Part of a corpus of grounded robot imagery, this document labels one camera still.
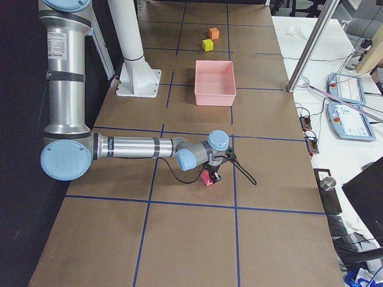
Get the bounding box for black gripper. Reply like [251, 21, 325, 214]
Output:
[205, 161, 222, 183]

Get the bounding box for red foam block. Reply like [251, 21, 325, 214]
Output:
[200, 169, 213, 187]

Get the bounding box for yellow foam block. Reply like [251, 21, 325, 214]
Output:
[202, 39, 214, 52]

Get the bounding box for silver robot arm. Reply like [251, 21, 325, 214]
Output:
[38, 1, 233, 185]

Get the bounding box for pink plastic bin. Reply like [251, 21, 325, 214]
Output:
[194, 60, 236, 106]

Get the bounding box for lower orange black connector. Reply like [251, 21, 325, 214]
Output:
[305, 136, 319, 156]

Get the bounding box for orange black connector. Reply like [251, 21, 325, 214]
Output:
[299, 115, 312, 131]
[305, 136, 319, 156]

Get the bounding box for upper orange black connector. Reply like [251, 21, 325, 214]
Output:
[299, 115, 312, 131]

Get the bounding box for small metal cylinder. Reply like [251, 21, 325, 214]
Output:
[320, 176, 336, 191]

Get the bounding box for orange foam block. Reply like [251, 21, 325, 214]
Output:
[208, 28, 220, 40]

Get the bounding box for lower teach pendant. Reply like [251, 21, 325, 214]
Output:
[327, 102, 376, 142]

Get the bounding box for teach pendant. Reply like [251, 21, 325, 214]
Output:
[327, 73, 366, 105]
[327, 102, 376, 142]

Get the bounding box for black monitor corner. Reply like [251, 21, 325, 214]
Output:
[342, 160, 382, 245]

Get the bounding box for upper teach pendant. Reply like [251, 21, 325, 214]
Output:
[327, 73, 366, 105]

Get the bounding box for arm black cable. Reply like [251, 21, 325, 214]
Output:
[158, 152, 258, 186]

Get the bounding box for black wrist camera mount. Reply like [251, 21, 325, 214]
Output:
[225, 147, 237, 162]

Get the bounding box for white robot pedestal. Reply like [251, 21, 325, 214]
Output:
[108, 0, 162, 98]

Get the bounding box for aluminium frame post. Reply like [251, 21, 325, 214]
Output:
[286, 0, 340, 93]

